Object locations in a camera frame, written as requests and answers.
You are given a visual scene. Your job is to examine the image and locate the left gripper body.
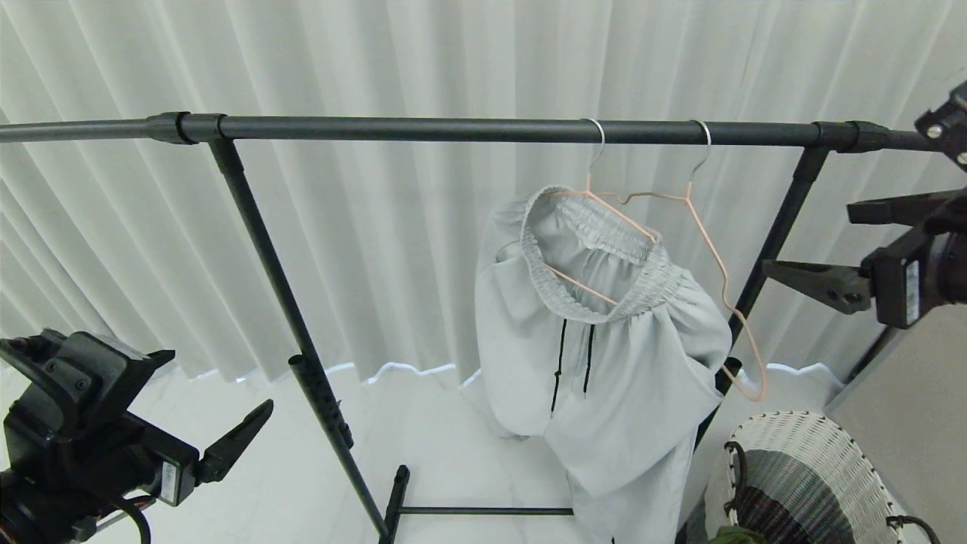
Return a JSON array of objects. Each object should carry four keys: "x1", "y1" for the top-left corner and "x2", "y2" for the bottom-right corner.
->
[{"x1": 0, "y1": 423, "x2": 202, "y2": 544}]

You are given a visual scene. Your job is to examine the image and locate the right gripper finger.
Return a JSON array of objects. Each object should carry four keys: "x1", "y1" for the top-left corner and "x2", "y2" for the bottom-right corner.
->
[
  {"x1": 846, "y1": 189, "x2": 967, "y2": 227},
  {"x1": 762, "y1": 259, "x2": 875, "y2": 315}
]

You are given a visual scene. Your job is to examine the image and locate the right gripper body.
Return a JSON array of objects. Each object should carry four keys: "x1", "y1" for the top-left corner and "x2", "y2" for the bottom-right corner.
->
[{"x1": 860, "y1": 221, "x2": 967, "y2": 329}]

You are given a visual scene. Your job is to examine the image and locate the pale grey shorts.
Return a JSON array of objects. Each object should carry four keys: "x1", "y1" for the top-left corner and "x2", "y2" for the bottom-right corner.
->
[{"x1": 474, "y1": 185, "x2": 732, "y2": 544}]

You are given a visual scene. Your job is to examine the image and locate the pink clothes hanger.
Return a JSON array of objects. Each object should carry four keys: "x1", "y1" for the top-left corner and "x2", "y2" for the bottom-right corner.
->
[
  {"x1": 619, "y1": 121, "x2": 768, "y2": 401},
  {"x1": 540, "y1": 119, "x2": 660, "y2": 307}
]

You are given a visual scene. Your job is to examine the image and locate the white laundry basket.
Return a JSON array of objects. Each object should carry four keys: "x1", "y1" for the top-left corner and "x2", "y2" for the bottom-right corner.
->
[{"x1": 703, "y1": 412, "x2": 941, "y2": 544}]

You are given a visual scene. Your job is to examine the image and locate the black clothes rack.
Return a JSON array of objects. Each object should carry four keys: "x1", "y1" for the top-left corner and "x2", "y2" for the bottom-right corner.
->
[{"x1": 0, "y1": 112, "x2": 954, "y2": 544}]

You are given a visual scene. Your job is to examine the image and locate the white curtain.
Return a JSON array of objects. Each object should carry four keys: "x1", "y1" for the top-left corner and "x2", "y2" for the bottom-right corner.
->
[{"x1": 0, "y1": 0, "x2": 967, "y2": 386}]

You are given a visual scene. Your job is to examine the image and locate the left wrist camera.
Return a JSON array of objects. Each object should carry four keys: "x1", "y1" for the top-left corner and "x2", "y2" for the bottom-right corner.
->
[{"x1": 0, "y1": 329, "x2": 163, "y2": 469}]

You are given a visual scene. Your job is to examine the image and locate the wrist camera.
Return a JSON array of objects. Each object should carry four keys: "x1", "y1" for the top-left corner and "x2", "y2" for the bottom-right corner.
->
[
  {"x1": 0, "y1": 329, "x2": 163, "y2": 469},
  {"x1": 914, "y1": 79, "x2": 967, "y2": 171}
]

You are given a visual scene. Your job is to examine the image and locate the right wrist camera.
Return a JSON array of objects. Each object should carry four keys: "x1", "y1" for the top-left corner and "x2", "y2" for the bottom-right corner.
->
[{"x1": 914, "y1": 79, "x2": 967, "y2": 171}]

